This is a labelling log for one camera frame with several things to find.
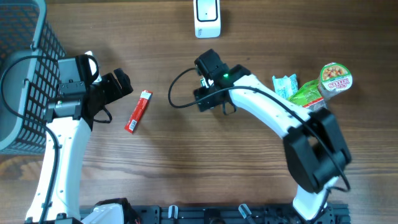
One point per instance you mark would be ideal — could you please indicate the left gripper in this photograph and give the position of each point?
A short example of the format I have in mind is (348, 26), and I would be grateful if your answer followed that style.
(116, 93)

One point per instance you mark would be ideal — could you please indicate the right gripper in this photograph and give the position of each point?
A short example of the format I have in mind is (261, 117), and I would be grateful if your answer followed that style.
(204, 99)

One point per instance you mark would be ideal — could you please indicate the red snack packet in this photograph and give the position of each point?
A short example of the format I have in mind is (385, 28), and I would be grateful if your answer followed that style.
(138, 110)

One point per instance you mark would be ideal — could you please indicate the pale green wipes packet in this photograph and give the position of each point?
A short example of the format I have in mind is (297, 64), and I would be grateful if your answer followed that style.
(285, 86)

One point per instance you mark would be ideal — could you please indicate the green snack bag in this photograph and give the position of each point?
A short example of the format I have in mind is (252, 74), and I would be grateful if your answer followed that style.
(308, 96)

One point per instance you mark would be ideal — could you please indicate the instant noodle cup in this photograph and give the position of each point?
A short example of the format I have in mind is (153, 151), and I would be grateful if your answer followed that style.
(334, 79)

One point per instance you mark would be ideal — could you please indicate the dark green small box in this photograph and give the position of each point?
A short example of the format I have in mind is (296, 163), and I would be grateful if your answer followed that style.
(203, 82)

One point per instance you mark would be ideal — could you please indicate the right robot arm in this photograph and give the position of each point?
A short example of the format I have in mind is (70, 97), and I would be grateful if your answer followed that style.
(315, 149)

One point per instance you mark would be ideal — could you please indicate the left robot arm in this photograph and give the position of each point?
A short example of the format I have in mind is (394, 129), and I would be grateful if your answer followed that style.
(70, 116)

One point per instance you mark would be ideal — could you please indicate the white barcode scanner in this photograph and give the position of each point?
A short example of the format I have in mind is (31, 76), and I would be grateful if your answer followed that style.
(207, 18)

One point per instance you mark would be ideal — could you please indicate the grey plastic mesh basket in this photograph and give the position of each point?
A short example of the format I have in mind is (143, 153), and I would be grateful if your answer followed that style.
(28, 47)

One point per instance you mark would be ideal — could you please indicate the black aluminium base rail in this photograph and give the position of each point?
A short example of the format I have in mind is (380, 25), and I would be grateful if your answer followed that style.
(266, 214)

